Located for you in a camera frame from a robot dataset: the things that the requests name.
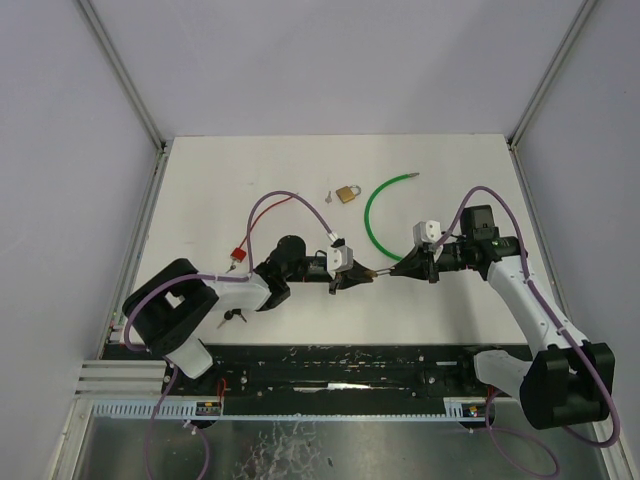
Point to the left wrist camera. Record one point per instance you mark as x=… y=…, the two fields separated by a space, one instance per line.
x=339 y=257

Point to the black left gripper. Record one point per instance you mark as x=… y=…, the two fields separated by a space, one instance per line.
x=335 y=278

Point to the large brass padlock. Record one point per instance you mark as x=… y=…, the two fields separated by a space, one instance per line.
x=348 y=193

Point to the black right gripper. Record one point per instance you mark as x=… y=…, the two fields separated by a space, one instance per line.
x=430 y=263

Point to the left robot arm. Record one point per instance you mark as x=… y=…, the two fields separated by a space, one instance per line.
x=163 y=314

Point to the small brass padlock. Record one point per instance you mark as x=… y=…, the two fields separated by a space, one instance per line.
x=378 y=273

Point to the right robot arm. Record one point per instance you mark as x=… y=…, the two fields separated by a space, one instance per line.
x=569 y=379

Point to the keys of orange padlock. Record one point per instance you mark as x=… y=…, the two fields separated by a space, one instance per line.
x=231 y=315

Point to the red cable lock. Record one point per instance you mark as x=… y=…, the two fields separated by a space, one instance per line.
x=239 y=253

